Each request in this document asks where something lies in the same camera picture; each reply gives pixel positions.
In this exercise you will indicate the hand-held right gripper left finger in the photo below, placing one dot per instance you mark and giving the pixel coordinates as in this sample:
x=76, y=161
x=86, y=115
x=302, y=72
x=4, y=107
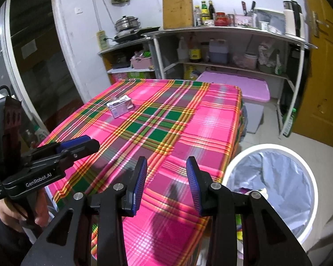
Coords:
x=136, y=188

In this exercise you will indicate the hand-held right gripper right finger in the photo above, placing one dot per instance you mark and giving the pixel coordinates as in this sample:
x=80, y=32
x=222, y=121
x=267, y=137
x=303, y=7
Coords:
x=193, y=184

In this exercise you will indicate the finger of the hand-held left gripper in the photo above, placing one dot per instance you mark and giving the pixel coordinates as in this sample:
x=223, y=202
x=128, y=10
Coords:
x=83, y=147
x=73, y=141

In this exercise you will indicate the pale blue bin liner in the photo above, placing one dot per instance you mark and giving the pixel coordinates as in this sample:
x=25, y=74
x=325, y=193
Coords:
x=280, y=183

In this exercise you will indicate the white round trash bin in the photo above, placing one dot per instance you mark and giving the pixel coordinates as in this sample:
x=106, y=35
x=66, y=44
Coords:
x=310, y=199

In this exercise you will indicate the person's left forearm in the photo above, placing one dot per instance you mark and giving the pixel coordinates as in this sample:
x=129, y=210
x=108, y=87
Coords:
x=2, y=245

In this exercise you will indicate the person's left hand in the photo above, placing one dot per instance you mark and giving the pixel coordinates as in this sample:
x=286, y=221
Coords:
x=4, y=212

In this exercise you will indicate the pink plaid tablecloth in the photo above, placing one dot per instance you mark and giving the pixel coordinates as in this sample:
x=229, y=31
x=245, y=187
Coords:
x=183, y=116

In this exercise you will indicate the pink plastic basket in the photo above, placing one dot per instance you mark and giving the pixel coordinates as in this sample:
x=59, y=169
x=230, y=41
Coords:
x=141, y=63

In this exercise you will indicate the small white shelf unit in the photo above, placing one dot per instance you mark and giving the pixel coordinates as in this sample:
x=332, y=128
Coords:
x=119, y=48

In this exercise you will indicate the yellow white power strip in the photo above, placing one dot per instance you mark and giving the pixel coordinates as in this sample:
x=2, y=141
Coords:
x=101, y=40

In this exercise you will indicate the storage box with pink lid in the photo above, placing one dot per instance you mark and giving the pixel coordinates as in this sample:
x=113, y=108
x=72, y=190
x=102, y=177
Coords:
x=233, y=84

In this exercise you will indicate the green glass bottle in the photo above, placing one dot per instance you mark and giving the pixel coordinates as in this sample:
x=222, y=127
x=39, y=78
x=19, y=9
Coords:
x=290, y=123

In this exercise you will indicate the steel cooking pot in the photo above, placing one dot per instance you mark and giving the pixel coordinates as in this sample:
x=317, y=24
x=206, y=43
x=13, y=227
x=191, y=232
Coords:
x=126, y=24

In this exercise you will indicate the brown bottle with yellow label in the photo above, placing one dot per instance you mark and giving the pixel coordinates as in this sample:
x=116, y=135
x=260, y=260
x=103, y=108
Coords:
x=194, y=54

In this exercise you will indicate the white plastic jug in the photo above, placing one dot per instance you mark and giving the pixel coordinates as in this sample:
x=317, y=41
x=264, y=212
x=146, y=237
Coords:
x=183, y=51

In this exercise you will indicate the blue plastic jerry can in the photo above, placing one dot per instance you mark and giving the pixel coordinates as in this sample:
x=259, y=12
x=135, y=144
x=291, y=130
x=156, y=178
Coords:
x=218, y=52

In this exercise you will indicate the lidded plastic container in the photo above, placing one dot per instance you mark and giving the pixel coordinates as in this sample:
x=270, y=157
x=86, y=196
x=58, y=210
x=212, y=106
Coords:
x=246, y=61

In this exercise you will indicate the white plastic bags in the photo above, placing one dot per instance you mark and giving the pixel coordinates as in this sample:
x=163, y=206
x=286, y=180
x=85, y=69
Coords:
x=267, y=58

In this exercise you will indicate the large white shelf unit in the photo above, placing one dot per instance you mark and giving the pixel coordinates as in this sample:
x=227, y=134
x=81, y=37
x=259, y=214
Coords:
x=238, y=33

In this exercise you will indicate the wooden cutting board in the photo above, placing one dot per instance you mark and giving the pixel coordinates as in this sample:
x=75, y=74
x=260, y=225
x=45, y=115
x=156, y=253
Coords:
x=178, y=9

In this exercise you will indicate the red lidded jar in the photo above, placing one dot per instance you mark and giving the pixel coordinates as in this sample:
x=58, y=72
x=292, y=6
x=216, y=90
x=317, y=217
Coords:
x=221, y=19

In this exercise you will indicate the clear condiment bottle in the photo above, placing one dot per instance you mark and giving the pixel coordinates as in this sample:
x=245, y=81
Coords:
x=197, y=16

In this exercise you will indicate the green bottle with yellow label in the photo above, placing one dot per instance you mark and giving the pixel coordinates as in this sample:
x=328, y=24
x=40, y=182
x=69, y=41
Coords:
x=204, y=12

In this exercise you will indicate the pink knife holder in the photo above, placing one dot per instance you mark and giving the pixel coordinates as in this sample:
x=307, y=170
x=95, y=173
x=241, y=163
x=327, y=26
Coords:
x=244, y=19

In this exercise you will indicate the yellow wooden door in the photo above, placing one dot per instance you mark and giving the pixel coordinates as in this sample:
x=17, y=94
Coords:
x=327, y=74

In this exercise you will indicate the dark sauce bottle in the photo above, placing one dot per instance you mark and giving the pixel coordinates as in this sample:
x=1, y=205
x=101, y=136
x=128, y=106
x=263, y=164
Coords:
x=211, y=9

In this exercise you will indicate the white thermos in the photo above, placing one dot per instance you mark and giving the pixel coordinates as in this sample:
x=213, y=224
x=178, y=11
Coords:
x=289, y=19

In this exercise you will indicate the white wall switch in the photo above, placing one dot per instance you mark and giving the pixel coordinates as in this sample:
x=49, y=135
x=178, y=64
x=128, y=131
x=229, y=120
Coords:
x=79, y=10

